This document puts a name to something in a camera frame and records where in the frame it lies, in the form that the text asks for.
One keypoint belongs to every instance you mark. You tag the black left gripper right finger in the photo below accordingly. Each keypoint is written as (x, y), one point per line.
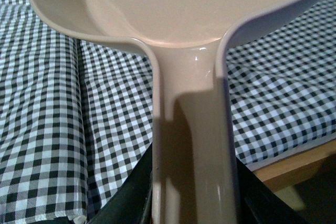
(259, 204)

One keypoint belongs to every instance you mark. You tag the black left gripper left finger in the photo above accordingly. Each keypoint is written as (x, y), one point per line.
(133, 201)

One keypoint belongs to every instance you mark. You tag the beige plastic dustpan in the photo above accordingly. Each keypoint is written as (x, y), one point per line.
(194, 162)

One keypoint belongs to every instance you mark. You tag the black white checkered bedding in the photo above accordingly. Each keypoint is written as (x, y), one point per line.
(76, 118)

